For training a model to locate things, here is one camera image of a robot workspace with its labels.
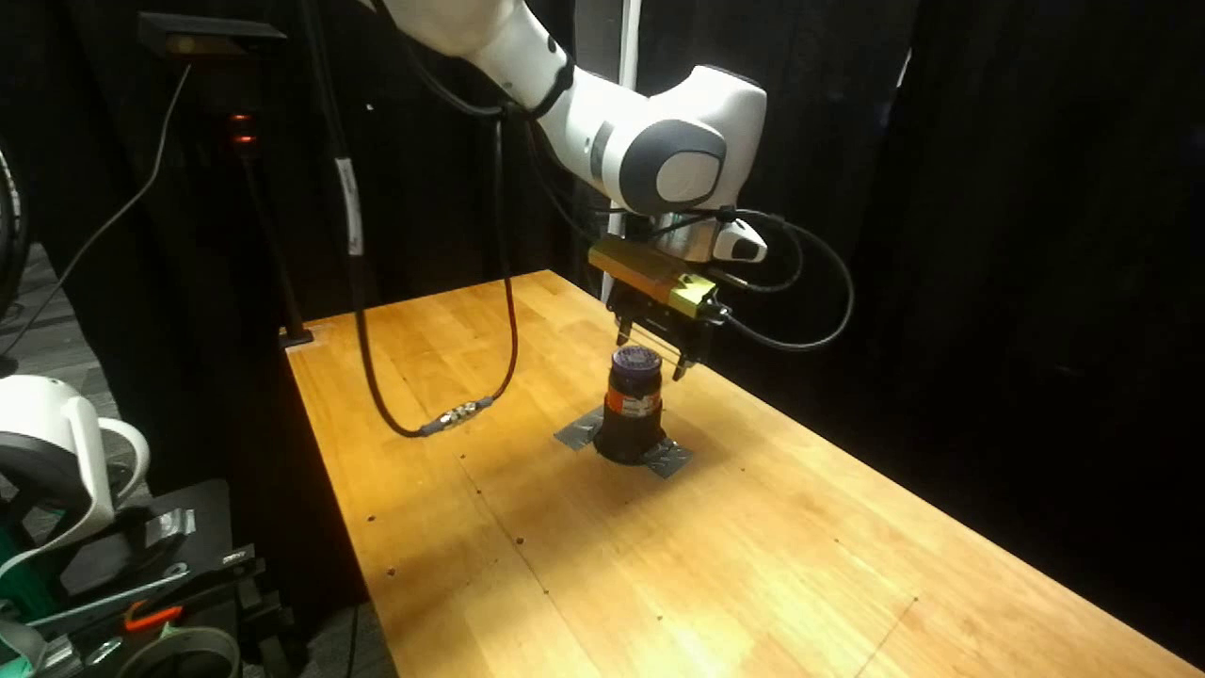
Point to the gold and black gripper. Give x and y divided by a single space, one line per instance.
653 281

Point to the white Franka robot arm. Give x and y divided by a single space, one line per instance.
553 63

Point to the dark glass jar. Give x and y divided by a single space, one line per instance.
634 433

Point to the white label tag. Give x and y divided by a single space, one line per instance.
351 210

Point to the black curtain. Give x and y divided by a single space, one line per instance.
1031 250

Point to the black tripod stand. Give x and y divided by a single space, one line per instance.
268 239

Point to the white rounded machine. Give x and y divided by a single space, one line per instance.
51 438

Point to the grey metal base plate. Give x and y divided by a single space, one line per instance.
669 458

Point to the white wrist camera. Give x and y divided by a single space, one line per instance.
741 241

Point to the white vertical post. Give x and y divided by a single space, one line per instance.
618 38

